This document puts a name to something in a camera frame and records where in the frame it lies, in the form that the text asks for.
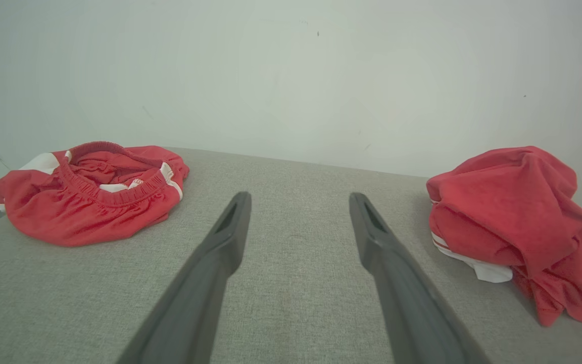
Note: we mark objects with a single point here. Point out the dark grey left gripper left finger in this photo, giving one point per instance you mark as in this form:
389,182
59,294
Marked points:
205,283

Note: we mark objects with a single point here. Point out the red shorts with white stripes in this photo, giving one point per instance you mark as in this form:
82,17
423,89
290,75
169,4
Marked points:
68,217

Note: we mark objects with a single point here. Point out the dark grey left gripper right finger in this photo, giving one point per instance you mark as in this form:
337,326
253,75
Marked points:
407,303

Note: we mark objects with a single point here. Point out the red printed t-shirt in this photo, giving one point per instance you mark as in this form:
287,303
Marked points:
513,212

